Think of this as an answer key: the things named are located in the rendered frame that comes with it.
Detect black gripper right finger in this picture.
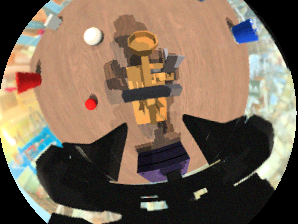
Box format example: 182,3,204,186
182,115,249,165

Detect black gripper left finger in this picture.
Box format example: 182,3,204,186
63,123,129,183

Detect red ball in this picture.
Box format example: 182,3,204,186
85,99,97,109

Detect white ball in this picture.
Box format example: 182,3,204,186
84,27,102,45

